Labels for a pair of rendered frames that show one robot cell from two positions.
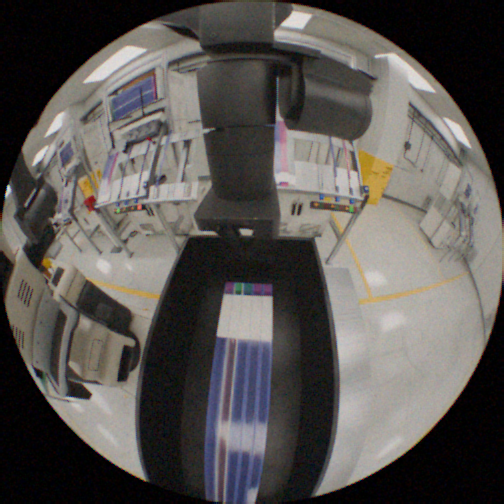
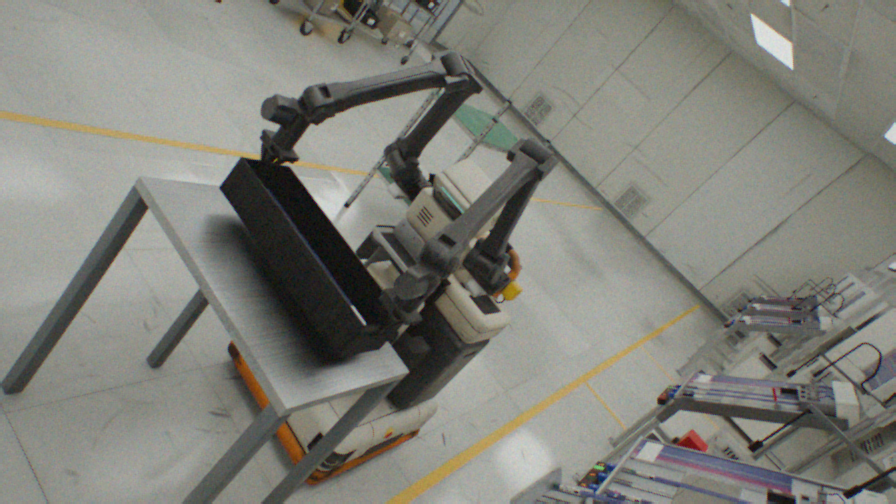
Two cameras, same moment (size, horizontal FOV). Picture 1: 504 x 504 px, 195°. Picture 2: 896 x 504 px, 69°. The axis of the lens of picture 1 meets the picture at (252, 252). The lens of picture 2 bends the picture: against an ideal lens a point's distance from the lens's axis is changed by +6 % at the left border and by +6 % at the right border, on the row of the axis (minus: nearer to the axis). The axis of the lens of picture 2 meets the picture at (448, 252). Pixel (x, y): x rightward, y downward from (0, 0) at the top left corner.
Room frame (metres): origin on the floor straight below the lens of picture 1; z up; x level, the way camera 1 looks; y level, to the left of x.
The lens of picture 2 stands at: (0.53, -1.22, 1.70)
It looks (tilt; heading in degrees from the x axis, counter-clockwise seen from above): 21 degrees down; 108
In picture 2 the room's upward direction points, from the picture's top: 42 degrees clockwise
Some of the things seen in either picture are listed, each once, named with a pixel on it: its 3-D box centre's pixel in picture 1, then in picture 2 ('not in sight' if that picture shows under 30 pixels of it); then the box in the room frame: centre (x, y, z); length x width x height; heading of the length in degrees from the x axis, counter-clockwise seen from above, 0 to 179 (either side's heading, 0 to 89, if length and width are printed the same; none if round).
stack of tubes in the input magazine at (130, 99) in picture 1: (135, 97); not in sight; (1.33, 0.99, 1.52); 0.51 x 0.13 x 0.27; 88
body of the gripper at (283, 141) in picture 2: not in sight; (285, 138); (-0.43, 0.05, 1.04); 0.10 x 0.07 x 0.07; 176
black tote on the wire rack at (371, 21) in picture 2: not in sight; (361, 12); (-4.33, 4.97, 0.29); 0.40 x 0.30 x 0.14; 88
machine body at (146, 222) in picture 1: (165, 201); not in sight; (1.45, 1.04, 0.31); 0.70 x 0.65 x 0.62; 88
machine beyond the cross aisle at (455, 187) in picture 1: (452, 206); not in sight; (1.27, -3.95, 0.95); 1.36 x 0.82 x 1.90; 178
